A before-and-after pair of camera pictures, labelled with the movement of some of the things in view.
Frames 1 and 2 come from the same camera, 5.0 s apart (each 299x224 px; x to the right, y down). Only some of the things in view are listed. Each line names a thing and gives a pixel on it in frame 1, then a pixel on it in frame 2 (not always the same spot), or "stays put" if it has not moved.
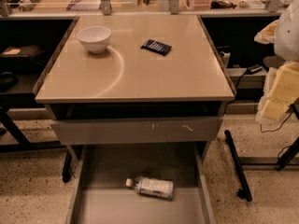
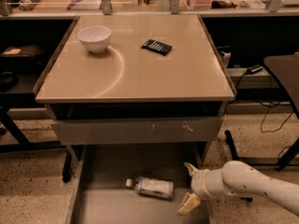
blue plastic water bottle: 156,188 stays put
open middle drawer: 99,194 stays put
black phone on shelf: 253,69 stays put
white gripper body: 288,36 to 201,183
